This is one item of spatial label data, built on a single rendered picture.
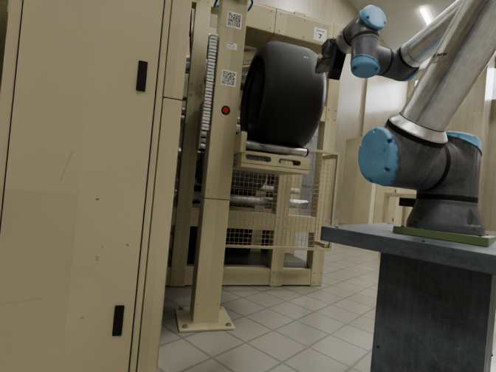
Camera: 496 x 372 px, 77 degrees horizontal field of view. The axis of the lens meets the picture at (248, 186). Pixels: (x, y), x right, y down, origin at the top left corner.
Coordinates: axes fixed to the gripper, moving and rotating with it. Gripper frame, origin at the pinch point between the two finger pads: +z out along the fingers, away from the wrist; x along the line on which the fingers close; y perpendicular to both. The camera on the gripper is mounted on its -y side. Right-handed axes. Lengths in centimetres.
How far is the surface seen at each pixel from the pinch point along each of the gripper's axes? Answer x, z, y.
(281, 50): 12.3, 12.1, 14.6
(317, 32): -27, 47, 57
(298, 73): 5.1, 8.4, 2.9
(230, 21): 35, 25, 32
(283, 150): 3.5, 25.4, -29.2
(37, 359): 86, -25, -102
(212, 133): 39, 33, -24
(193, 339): 41, 32, -118
